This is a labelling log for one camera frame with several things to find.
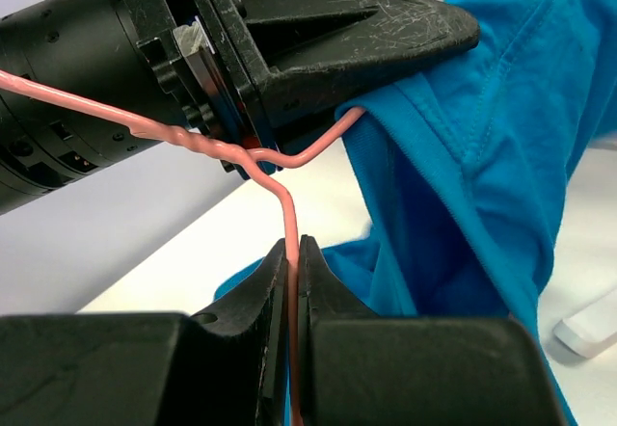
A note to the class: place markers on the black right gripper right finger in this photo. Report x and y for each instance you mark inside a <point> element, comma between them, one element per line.
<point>358,368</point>

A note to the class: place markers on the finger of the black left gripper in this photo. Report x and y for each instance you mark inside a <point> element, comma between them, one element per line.
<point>276,70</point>

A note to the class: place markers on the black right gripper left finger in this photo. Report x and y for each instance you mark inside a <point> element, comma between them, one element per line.
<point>224,365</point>

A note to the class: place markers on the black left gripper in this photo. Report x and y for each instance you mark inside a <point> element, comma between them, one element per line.
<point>117,52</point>

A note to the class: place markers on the blue t shirt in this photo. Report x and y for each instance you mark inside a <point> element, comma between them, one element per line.
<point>464,167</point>

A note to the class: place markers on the white clothes rack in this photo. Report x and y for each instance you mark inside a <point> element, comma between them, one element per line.
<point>587,246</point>

